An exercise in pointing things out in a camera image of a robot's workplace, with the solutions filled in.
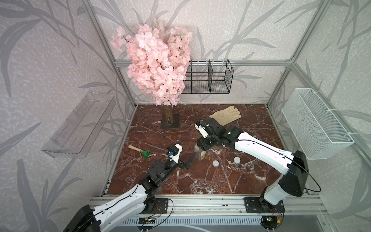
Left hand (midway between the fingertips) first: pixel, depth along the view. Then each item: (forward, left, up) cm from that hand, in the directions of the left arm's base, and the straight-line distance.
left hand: (188, 148), depth 73 cm
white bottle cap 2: (+2, -30, -18) cm, 35 cm away
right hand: (+6, -6, -2) cm, 9 cm away
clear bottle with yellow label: (+1, -7, -11) cm, 13 cm away
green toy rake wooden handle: (+7, +28, -20) cm, 35 cm away
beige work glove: (+38, -29, -19) cm, 51 cm away
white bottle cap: (0, -17, -20) cm, 26 cm away
